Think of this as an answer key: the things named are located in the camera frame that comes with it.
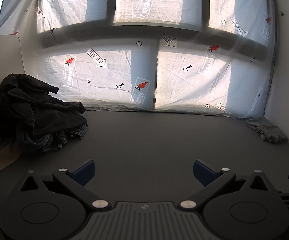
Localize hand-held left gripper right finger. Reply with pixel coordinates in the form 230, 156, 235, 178
178, 159, 276, 210

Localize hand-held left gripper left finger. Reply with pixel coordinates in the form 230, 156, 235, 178
20, 159, 111, 211

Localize black pants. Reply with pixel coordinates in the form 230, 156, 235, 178
0, 73, 88, 156

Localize blue denim jeans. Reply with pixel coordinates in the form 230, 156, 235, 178
42, 124, 88, 153

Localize grey folded garment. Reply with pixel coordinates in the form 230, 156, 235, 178
246, 116, 289, 144

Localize brown cloth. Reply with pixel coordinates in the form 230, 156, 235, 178
0, 142, 23, 173

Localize white printed sheet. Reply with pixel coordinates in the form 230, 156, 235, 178
0, 0, 278, 119

